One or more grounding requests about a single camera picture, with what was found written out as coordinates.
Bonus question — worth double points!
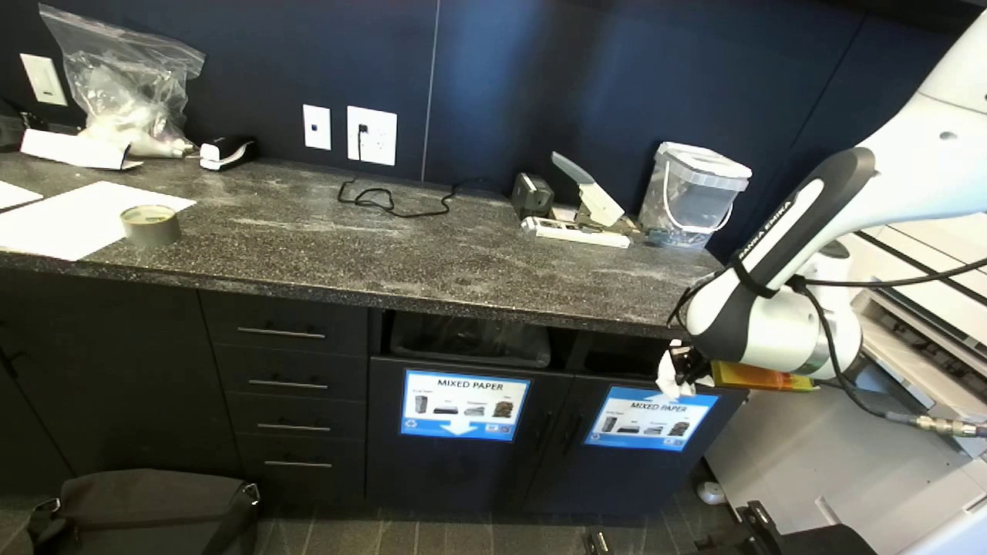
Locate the silver drawer handle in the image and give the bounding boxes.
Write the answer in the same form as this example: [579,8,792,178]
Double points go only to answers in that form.
[253,420,336,439]
[246,375,335,396]
[235,323,329,342]
[264,457,336,475]

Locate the black tape dispenser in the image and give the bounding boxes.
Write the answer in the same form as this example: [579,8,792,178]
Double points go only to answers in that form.
[508,169,559,220]

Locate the small white switch plate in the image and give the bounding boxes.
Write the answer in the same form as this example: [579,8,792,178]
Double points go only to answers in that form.
[301,103,336,154]

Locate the white wall outlet plate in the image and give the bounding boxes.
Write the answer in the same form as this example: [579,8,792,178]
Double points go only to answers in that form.
[347,103,401,169]

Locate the small white paper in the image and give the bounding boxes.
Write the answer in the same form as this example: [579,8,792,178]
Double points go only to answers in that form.
[653,361,692,403]

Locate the black wheeled base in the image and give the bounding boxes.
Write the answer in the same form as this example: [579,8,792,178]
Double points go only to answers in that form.
[734,498,876,555]

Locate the white paper sheet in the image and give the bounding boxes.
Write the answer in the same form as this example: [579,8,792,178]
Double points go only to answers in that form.
[0,178,198,266]

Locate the clear plastic bag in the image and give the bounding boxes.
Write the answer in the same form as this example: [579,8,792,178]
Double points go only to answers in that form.
[37,0,207,157]

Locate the dark recycling bin cabinet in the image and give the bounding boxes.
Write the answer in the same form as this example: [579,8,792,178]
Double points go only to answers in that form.
[364,304,754,517]

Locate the dark drawer cabinet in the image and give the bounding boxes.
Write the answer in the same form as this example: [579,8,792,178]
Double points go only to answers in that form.
[0,269,372,505]

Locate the blue label with down arrow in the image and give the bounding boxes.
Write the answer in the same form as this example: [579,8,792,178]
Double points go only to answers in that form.
[399,367,535,447]

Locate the black bag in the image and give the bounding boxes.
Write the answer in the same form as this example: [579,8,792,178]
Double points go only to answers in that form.
[29,468,267,555]

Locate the blue label with up arrow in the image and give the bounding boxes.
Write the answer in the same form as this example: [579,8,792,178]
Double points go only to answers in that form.
[582,386,723,457]

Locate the white office printer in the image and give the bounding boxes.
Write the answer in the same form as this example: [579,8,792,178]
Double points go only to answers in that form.
[695,225,987,555]

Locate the white folded paper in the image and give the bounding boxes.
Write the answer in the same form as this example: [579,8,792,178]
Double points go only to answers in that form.
[19,125,148,177]

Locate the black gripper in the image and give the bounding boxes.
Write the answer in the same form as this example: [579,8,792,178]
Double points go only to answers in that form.
[665,340,723,401]

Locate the thin black cable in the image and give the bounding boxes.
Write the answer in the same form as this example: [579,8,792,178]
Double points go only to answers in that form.
[336,177,459,222]

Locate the grey tape roll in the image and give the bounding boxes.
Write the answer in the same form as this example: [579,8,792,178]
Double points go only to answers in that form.
[119,200,181,248]

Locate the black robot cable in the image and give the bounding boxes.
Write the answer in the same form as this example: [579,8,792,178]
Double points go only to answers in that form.
[785,253,987,442]

